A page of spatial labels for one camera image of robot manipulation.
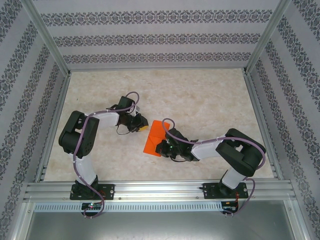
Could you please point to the orange cloth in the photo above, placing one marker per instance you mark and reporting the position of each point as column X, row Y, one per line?
column 153, row 140

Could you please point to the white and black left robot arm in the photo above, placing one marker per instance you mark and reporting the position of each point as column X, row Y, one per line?
column 105, row 120

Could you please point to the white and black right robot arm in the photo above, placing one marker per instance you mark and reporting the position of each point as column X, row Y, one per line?
column 205, row 151

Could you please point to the small circuit board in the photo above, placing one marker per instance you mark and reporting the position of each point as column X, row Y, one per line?
column 230, row 208
column 92, row 205

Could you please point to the grey metal shelf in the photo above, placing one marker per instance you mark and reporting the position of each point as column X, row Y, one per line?
column 160, row 227

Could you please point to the aluminium mounting rail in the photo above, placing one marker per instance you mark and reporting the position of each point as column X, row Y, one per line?
column 160, row 190

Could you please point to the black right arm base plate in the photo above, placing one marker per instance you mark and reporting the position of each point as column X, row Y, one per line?
column 210, row 191

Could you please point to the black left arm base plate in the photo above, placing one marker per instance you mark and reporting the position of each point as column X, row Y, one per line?
column 110, row 191

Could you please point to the aluminium table edge rail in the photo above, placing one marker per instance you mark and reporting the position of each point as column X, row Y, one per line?
column 263, row 122
column 55, row 122

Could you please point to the aluminium frame post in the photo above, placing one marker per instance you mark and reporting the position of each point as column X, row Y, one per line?
column 268, row 35
column 45, row 35

